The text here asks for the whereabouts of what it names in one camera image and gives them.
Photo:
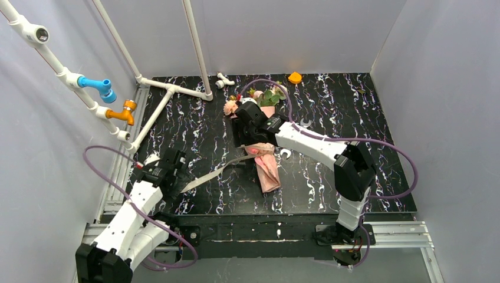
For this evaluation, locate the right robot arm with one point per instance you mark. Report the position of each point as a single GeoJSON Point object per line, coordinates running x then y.
{"type": "Point", "coordinates": [353, 167]}

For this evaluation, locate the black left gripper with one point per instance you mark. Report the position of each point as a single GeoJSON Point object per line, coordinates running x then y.
{"type": "Point", "coordinates": [176, 171]}

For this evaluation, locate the brass orange tap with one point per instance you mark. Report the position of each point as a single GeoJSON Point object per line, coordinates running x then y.
{"type": "Point", "coordinates": [129, 106]}

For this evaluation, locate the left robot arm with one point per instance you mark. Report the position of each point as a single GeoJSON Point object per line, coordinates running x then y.
{"type": "Point", "coordinates": [133, 234]}

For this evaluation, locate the fake white rose stem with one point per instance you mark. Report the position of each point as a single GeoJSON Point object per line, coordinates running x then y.
{"type": "Point", "coordinates": [254, 94]}

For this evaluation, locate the fake pink rose stem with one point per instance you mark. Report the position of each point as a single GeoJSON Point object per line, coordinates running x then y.
{"type": "Point", "coordinates": [231, 106]}

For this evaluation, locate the white PVC pipe frame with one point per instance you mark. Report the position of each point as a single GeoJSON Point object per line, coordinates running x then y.
{"type": "Point", "coordinates": [40, 117]}

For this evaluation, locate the beige printed ribbon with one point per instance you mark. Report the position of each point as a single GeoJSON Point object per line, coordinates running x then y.
{"type": "Point", "coordinates": [207, 177]}

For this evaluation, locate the blue plastic tap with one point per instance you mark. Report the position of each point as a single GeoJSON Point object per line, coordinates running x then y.
{"type": "Point", "coordinates": [104, 88]}

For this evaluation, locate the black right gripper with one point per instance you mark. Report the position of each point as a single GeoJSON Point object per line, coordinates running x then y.
{"type": "Point", "coordinates": [242, 130]}

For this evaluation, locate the fake cream rose stem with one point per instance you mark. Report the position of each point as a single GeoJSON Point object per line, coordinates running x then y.
{"type": "Point", "coordinates": [272, 96]}

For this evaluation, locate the pink wrapping paper sheet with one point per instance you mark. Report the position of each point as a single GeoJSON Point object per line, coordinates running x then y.
{"type": "Point", "coordinates": [266, 165]}

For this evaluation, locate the aluminium rail frame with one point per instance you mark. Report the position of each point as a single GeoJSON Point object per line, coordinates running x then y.
{"type": "Point", "coordinates": [134, 233]}

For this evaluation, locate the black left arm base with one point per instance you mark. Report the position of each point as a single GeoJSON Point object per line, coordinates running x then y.
{"type": "Point", "coordinates": [191, 233]}

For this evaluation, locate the small white pipe fitting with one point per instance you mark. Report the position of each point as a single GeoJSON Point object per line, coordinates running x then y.
{"type": "Point", "coordinates": [223, 81]}

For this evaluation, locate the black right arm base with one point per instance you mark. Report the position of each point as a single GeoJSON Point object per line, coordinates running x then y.
{"type": "Point", "coordinates": [347, 245]}

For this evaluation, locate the small orange object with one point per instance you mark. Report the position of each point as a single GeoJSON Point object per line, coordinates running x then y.
{"type": "Point", "coordinates": [295, 78]}

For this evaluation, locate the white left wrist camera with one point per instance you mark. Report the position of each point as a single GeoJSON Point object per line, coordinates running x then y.
{"type": "Point", "coordinates": [151, 159]}

